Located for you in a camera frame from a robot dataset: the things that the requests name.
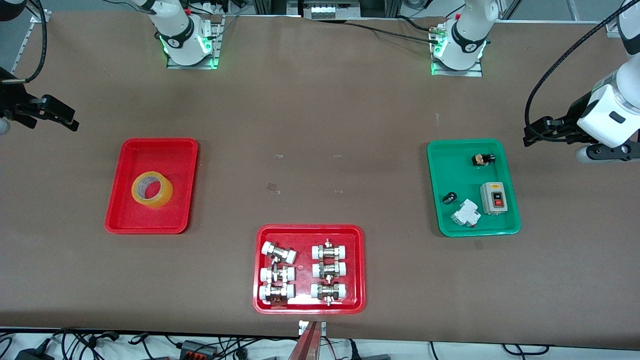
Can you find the yellowish clear tape roll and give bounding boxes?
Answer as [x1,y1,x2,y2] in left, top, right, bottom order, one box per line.
[131,171,174,209]

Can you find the red plastic tray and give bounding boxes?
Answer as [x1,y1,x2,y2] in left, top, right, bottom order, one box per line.
[104,137,199,235]

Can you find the green plastic tray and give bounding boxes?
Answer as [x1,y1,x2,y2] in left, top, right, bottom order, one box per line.
[426,138,522,238]

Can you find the red tray holding fittings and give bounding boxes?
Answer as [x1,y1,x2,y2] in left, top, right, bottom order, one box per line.
[252,224,366,315]

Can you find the white circuit breaker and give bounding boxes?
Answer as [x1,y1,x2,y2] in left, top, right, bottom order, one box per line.
[450,198,482,229]

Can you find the black power adapter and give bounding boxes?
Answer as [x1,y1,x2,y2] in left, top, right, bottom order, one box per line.
[15,346,56,360]

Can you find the white-capped metal pipe fitting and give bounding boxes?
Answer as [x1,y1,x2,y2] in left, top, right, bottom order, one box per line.
[312,261,347,280]
[259,284,296,305]
[261,241,297,264]
[310,281,348,306]
[260,265,296,284]
[312,240,349,261]

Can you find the white power strip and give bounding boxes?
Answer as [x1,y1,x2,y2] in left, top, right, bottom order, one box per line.
[302,0,362,20]

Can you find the black connector box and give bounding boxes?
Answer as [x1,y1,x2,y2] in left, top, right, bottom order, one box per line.
[179,339,219,359]

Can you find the red metal bar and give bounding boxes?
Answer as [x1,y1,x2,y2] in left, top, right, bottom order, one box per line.
[287,321,321,360]

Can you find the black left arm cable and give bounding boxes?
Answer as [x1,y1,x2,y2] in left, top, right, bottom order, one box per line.
[524,0,636,143]

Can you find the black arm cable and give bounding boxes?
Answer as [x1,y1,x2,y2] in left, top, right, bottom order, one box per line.
[2,0,49,85]
[524,0,636,143]

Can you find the aluminium frame rail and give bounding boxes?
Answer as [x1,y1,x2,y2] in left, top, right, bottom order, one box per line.
[605,0,626,38]
[10,9,51,76]

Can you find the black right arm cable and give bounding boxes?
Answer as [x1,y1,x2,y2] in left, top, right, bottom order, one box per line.
[2,0,49,85]

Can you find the grey on-off switch box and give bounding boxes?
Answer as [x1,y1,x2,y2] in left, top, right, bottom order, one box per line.
[479,181,512,216]

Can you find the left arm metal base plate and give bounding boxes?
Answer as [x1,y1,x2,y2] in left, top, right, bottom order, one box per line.
[431,25,484,77]

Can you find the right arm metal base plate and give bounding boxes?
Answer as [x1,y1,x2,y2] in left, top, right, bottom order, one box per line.
[166,14,222,70]

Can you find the black cable on table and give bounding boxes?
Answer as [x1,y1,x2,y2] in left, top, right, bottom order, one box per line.
[342,20,443,46]

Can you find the black hanging cable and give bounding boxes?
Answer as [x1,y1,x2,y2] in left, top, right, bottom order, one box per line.
[501,343,552,357]

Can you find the silver metal bracket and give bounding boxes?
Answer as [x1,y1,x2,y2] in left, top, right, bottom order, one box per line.
[298,320,327,337]

